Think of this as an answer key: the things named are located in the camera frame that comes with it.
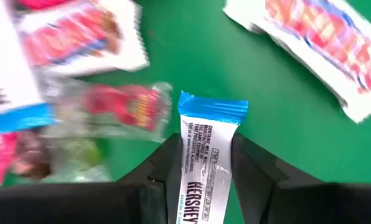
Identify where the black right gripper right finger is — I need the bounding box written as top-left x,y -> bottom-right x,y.
230,132 -> 371,224

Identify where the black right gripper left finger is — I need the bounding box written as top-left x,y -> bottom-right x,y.
0,133 -> 184,224

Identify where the white Hershey's cookies bar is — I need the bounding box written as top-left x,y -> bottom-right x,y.
0,0 -> 56,135
175,90 -> 250,224

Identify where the clear Jolly Rancher packet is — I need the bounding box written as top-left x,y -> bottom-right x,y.
39,80 -> 174,144
41,136 -> 113,184

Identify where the brown chocolate PayDay bar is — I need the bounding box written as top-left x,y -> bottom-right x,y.
10,129 -> 53,180

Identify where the white PayDay bar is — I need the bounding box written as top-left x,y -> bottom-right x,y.
14,0 -> 151,77
222,0 -> 371,124

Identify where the red KitKat bar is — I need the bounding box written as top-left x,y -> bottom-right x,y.
16,0 -> 68,10

